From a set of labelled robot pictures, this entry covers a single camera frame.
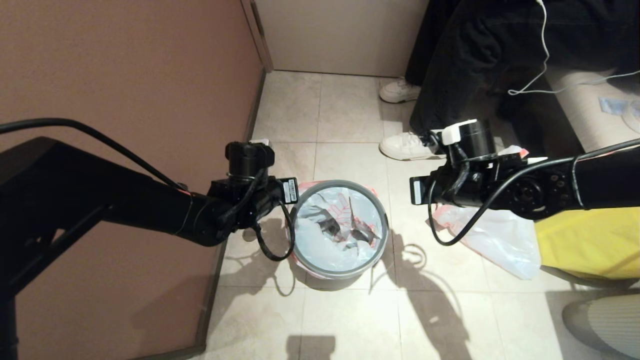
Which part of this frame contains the black left wrist camera cable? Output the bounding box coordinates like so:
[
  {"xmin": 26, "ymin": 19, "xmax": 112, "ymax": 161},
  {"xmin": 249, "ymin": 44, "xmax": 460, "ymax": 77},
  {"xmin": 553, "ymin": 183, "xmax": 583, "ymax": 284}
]
[{"xmin": 0, "ymin": 117, "xmax": 188, "ymax": 192}]

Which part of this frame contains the used translucent trash bag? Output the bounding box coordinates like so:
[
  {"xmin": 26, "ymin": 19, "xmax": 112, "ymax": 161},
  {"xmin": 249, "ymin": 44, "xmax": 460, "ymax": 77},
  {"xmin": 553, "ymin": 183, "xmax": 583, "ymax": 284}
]
[{"xmin": 432, "ymin": 145, "xmax": 543, "ymax": 281}]

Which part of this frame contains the fresh white plastic bag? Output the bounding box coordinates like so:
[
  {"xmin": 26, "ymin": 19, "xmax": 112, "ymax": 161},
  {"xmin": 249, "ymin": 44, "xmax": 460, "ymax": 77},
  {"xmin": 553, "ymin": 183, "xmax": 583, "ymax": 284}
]
[{"xmin": 285, "ymin": 179, "xmax": 388, "ymax": 273}]

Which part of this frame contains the white left sneaker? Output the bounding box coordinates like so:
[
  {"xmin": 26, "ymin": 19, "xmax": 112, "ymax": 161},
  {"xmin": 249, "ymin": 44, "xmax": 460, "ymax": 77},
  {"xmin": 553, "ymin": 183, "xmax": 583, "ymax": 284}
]
[{"xmin": 379, "ymin": 131, "xmax": 448, "ymax": 162}]

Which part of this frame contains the black round trash bin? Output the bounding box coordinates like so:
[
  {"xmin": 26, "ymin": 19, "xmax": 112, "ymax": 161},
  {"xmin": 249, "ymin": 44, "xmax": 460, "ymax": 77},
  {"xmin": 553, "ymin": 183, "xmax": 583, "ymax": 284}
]
[{"xmin": 302, "ymin": 267, "xmax": 373, "ymax": 292}]

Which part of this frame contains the white right sneaker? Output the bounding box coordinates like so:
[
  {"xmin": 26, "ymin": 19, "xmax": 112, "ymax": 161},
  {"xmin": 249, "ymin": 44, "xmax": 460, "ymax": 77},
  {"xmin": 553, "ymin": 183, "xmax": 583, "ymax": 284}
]
[{"xmin": 379, "ymin": 77, "xmax": 423, "ymax": 104}]

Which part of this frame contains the black braided left cable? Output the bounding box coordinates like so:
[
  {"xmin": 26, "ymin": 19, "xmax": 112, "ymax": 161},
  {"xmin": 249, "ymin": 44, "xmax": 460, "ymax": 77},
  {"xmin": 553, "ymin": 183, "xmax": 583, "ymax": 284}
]
[{"xmin": 252, "ymin": 200, "xmax": 297, "ymax": 262}]

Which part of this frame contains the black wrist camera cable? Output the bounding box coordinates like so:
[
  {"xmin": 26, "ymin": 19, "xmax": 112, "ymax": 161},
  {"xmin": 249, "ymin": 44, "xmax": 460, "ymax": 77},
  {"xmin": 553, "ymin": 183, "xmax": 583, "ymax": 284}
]
[
  {"xmin": 0, "ymin": 117, "xmax": 188, "ymax": 192},
  {"xmin": 426, "ymin": 139, "xmax": 640, "ymax": 247}
]

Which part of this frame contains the yellow fabric bag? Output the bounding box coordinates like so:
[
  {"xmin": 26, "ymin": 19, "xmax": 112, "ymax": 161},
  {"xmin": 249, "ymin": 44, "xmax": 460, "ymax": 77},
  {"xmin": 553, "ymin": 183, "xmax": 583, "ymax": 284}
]
[{"xmin": 534, "ymin": 207, "xmax": 640, "ymax": 281}]

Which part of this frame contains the white sneaker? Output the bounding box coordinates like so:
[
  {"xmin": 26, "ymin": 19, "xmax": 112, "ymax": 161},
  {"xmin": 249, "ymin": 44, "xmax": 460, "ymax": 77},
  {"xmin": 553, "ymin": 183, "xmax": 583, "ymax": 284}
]
[
  {"xmin": 379, "ymin": 131, "xmax": 448, "ymax": 162},
  {"xmin": 379, "ymin": 77, "xmax": 423, "ymax": 104}
]

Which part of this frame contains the brown textured partition panel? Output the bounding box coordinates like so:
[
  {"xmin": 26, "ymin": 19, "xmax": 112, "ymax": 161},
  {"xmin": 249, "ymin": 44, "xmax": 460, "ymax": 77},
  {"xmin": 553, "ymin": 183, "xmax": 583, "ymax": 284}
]
[{"xmin": 0, "ymin": 0, "xmax": 267, "ymax": 360}]

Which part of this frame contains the grey bin ring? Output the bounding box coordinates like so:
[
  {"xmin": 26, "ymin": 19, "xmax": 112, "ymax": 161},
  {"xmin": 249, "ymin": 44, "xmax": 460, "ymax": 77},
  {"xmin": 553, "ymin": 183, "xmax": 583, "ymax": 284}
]
[{"xmin": 290, "ymin": 180, "xmax": 390, "ymax": 280}]

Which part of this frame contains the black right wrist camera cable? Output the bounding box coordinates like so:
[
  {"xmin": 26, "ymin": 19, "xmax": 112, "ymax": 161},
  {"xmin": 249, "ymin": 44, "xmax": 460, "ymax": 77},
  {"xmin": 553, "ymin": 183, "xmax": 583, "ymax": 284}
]
[{"xmin": 426, "ymin": 139, "xmax": 640, "ymax": 247}]

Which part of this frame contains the light blue packet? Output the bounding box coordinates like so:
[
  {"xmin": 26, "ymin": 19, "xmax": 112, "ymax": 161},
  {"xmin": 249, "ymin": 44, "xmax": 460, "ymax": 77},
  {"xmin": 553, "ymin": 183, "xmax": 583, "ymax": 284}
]
[{"xmin": 599, "ymin": 96, "xmax": 628, "ymax": 116}]

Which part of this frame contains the person's left black trouser leg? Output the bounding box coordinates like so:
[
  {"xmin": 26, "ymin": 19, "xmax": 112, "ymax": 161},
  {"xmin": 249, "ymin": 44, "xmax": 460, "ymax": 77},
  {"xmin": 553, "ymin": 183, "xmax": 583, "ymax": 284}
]
[{"xmin": 410, "ymin": 0, "xmax": 508, "ymax": 138}]

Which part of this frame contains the white charging cable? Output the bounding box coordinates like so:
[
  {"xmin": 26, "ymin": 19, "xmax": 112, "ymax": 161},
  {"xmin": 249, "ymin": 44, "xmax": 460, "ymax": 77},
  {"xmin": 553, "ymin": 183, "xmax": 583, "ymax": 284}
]
[{"xmin": 507, "ymin": 0, "xmax": 640, "ymax": 97}]

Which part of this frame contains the person's right black trouser leg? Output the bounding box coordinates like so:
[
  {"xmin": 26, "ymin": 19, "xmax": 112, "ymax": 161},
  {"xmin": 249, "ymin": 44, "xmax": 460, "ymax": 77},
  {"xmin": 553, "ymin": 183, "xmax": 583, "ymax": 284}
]
[{"xmin": 404, "ymin": 0, "xmax": 453, "ymax": 85}]

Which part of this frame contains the person's black trouser leg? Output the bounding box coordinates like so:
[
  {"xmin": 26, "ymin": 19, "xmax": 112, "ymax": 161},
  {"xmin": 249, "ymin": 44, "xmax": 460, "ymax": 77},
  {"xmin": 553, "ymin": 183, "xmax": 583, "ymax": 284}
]
[
  {"xmin": 404, "ymin": 0, "xmax": 453, "ymax": 85},
  {"xmin": 410, "ymin": 0, "xmax": 508, "ymax": 138}
]

